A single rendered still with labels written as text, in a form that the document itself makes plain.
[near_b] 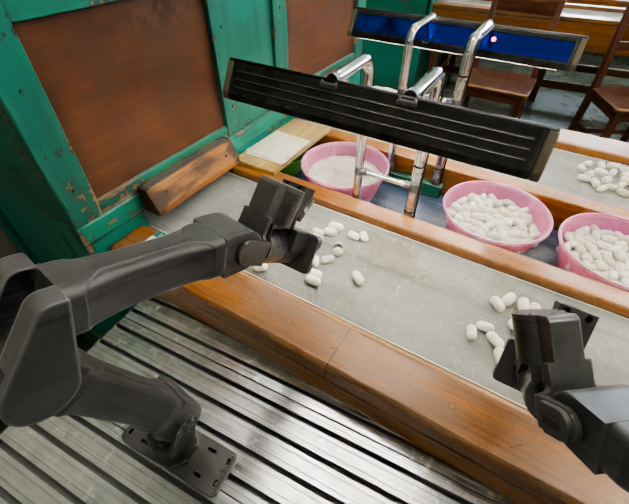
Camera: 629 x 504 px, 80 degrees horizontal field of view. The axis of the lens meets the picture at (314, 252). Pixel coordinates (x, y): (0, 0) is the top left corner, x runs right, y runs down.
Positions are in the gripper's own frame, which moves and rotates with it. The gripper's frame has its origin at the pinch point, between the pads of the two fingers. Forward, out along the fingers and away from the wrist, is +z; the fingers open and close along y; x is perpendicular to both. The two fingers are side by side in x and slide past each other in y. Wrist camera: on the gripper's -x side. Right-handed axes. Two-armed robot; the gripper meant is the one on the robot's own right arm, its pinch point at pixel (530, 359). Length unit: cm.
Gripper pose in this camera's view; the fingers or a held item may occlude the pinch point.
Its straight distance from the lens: 71.9
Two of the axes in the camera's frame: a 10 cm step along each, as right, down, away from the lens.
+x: -3.4, 9.3, 1.3
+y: -8.5, -3.6, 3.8
